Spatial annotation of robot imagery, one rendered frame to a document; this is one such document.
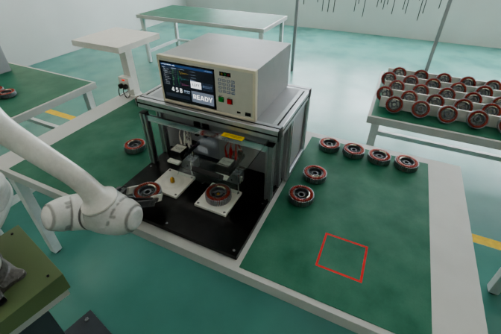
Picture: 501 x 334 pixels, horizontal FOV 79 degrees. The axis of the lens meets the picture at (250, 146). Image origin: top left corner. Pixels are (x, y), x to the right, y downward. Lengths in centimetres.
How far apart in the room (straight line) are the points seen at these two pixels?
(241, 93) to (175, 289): 129
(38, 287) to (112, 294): 94
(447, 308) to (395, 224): 34
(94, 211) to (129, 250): 136
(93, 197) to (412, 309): 100
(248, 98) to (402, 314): 86
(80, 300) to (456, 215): 197
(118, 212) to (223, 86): 58
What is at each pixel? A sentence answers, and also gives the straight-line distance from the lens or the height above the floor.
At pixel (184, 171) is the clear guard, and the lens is 110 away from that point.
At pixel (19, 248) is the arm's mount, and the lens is 137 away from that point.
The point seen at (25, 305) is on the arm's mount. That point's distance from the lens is 121.
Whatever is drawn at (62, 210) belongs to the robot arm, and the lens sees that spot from 102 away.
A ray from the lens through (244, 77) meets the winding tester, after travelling 112.
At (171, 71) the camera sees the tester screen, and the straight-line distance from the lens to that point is 129.
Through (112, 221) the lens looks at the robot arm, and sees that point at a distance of 92.
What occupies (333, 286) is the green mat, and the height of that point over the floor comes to 75.
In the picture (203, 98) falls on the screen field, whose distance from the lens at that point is 125.
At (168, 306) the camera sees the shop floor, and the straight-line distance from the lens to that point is 198.
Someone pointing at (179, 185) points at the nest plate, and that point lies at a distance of 142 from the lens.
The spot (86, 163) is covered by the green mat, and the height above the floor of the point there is 75.
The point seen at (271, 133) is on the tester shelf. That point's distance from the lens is 113.
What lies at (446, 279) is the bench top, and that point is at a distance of 131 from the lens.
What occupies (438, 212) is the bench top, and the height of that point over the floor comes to 75.
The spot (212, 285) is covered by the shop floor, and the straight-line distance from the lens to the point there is 200.
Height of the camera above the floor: 170
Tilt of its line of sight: 34 degrees down
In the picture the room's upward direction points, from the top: straight up
